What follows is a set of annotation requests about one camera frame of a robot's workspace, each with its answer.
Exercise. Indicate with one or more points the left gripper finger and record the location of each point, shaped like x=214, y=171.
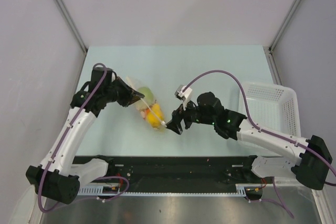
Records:
x=128, y=100
x=131, y=86

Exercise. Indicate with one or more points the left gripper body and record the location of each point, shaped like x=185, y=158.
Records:
x=118, y=92

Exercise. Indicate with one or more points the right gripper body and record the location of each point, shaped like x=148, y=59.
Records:
x=191, y=113

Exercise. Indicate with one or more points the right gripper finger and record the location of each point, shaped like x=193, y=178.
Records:
x=174, y=126
x=187, y=123

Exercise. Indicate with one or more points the clear zip top bag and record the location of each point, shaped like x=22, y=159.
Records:
x=143, y=108

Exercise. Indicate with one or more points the yellow fake bell pepper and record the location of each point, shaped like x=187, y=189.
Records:
x=155, y=116

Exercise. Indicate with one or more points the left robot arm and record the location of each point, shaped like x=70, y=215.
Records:
x=55, y=178

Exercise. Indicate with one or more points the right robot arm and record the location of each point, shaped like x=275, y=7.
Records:
x=306, y=160

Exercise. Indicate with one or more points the green fake cabbage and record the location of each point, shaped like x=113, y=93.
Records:
x=148, y=95

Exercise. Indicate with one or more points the white perforated plastic basket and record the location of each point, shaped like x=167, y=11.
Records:
x=274, y=108

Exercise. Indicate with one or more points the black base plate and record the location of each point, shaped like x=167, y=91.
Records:
x=182, y=175

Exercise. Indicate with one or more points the right aluminium frame post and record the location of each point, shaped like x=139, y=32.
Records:
x=288, y=17

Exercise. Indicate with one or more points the aluminium frame post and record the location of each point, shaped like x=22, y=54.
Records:
x=288, y=17
x=71, y=25

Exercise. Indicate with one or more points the left aluminium frame post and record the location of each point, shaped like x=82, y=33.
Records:
x=71, y=25

